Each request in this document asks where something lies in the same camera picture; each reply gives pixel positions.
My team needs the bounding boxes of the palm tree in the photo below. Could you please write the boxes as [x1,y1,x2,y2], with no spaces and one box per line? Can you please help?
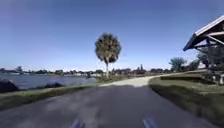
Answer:
[94,32,122,80]

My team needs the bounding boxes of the distant line of trees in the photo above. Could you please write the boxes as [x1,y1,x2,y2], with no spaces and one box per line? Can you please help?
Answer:
[0,63,173,76]

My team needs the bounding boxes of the grey paved path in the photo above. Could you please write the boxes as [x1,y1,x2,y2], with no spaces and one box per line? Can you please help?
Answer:
[0,69,221,128]

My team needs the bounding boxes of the dark low bush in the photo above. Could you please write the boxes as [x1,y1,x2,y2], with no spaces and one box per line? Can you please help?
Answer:
[35,81,66,90]

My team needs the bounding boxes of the blue water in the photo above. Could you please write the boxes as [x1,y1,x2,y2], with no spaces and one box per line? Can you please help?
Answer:
[0,73,100,91]

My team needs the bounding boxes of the grass lawn by shelter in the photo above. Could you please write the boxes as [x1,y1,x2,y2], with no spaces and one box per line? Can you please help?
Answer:
[147,71,224,128]

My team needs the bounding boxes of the grass strip by water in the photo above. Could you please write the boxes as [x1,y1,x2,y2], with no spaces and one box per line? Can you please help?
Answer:
[0,73,134,112]

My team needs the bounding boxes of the wooden roofed shelter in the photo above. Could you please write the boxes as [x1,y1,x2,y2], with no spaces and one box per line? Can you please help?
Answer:
[182,15,224,86]

